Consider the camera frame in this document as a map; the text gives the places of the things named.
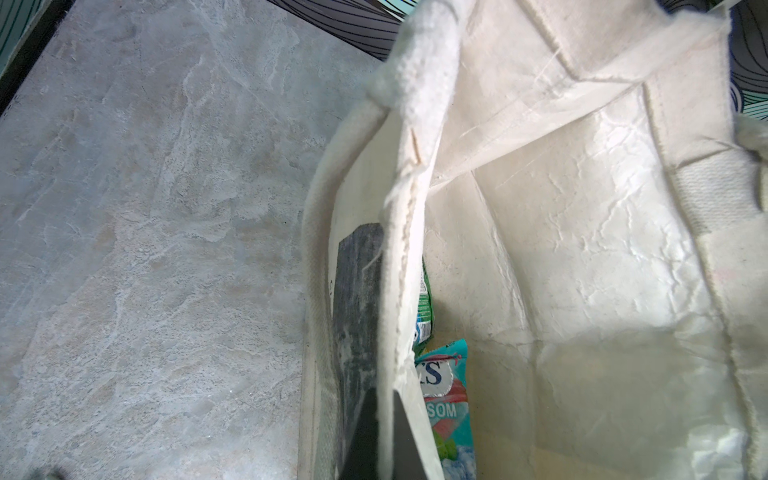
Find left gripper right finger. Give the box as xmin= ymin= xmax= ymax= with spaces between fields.
xmin=393 ymin=392 xmax=427 ymax=480

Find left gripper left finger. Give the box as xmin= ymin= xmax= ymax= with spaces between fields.
xmin=339 ymin=388 xmax=379 ymax=480

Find red green candy bag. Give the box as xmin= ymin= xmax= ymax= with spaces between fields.
xmin=415 ymin=339 xmax=477 ymax=480

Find green yellow snack bag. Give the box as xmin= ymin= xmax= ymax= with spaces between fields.
xmin=412 ymin=264 xmax=434 ymax=356

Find beige canvas tote bag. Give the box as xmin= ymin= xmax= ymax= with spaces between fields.
xmin=298 ymin=1 xmax=767 ymax=479

